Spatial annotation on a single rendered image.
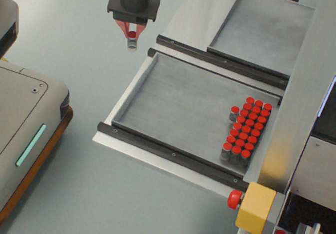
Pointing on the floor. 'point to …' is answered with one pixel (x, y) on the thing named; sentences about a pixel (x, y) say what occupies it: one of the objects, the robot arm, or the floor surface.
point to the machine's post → (302, 96)
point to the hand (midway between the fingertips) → (132, 35)
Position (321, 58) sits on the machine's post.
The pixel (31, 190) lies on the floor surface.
